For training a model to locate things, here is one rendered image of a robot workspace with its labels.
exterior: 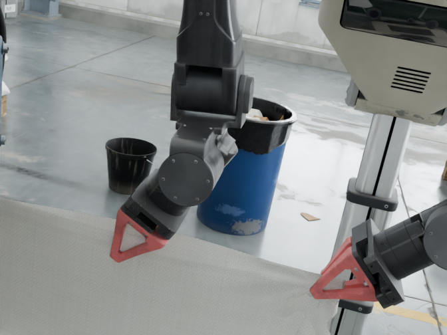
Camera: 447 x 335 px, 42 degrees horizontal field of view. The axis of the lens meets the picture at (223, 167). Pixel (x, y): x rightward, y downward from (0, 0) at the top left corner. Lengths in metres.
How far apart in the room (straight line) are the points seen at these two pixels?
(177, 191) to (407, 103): 0.70
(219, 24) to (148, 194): 0.22
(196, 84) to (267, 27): 8.11
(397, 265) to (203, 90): 0.28
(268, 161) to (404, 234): 2.29
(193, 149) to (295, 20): 8.14
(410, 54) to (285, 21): 7.63
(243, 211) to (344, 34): 2.03
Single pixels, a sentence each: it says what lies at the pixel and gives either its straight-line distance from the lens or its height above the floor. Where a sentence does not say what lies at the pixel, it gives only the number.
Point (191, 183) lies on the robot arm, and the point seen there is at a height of 1.17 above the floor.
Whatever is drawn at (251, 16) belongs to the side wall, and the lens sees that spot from 8.74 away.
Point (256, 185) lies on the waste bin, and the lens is 2.96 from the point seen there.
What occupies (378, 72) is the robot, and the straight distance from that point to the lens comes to 1.13.
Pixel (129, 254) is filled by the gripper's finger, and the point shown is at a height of 1.03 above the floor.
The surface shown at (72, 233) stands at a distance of 0.75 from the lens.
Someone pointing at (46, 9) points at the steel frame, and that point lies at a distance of 9.44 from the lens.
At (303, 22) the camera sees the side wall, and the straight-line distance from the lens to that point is 8.67.
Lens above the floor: 1.39
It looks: 20 degrees down
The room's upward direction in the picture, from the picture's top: 10 degrees clockwise
